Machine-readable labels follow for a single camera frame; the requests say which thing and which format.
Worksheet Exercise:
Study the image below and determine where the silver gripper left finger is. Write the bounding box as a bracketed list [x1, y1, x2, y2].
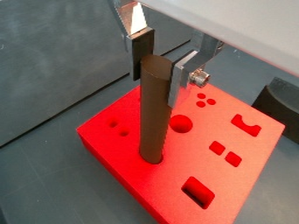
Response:
[112, 0, 155, 81]

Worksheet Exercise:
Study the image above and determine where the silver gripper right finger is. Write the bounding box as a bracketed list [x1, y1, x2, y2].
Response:
[168, 31, 224, 108]

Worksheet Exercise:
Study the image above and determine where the dark oval peg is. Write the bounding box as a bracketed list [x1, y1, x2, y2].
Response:
[139, 54, 172, 164]

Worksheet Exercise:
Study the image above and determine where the black curved holder stand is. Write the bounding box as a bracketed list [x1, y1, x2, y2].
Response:
[252, 77, 299, 144]

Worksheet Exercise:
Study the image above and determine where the red shape-sorting block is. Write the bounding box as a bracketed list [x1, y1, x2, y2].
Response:
[77, 85, 286, 224]

